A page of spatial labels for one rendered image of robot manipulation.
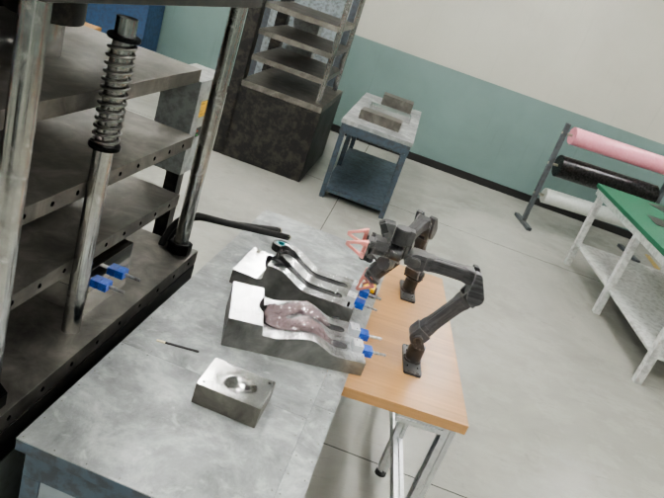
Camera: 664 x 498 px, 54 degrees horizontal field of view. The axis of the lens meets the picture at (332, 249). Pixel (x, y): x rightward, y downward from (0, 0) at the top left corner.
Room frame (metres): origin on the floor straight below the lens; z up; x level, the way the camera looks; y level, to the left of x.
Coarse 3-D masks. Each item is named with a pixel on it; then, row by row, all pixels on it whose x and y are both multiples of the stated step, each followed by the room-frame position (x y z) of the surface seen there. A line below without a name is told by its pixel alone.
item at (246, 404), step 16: (208, 368) 1.61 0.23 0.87; (224, 368) 1.64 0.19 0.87; (240, 368) 1.66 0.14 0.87; (208, 384) 1.53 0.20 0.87; (224, 384) 1.59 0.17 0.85; (240, 384) 1.61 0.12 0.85; (256, 384) 1.61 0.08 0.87; (272, 384) 1.64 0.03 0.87; (192, 400) 1.52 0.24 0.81; (208, 400) 1.52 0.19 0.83; (224, 400) 1.52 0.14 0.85; (240, 400) 1.51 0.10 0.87; (256, 400) 1.54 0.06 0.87; (240, 416) 1.51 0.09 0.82; (256, 416) 1.51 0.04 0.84
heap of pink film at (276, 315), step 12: (264, 312) 2.01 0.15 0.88; (276, 312) 2.01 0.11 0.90; (288, 312) 2.05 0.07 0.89; (300, 312) 2.07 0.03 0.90; (312, 312) 2.08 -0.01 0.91; (276, 324) 1.95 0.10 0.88; (288, 324) 1.96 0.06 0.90; (300, 324) 1.96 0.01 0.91; (312, 324) 1.98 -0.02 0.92; (324, 324) 2.09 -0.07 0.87; (324, 336) 1.99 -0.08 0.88
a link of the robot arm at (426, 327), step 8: (464, 288) 2.20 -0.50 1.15; (456, 296) 2.18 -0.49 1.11; (464, 296) 2.15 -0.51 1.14; (448, 304) 2.17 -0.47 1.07; (456, 304) 2.15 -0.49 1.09; (464, 304) 2.15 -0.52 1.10; (440, 312) 2.16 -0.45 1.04; (448, 312) 2.16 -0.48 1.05; (456, 312) 2.16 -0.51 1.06; (424, 320) 2.18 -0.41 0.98; (432, 320) 2.15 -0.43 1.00; (440, 320) 2.16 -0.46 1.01; (448, 320) 2.16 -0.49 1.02; (416, 328) 2.15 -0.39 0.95; (424, 328) 2.15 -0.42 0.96; (432, 328) 2.15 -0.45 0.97; (424, 336) 2.14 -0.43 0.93
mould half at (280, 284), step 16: (256, 256) 2.47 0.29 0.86; (288, 256) 2.41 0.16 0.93; (304, 256) 2.51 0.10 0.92; (240, 272) 2.28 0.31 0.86; (256, 272) 2.33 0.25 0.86; (272, 272) 2.27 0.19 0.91; (288, 272) 2.29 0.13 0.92; (304, 272) 2.40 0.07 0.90; (320, 272) 2.48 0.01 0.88; (272, 288) 2.27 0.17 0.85; (288, 288) 2.27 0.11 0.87; (304, 288) 2.29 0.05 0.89; (336, 288) 2.38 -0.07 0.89; (320, 304) 2.25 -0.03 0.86; (336, 304) 2.25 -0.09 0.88; (352, 304) 2.28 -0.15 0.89
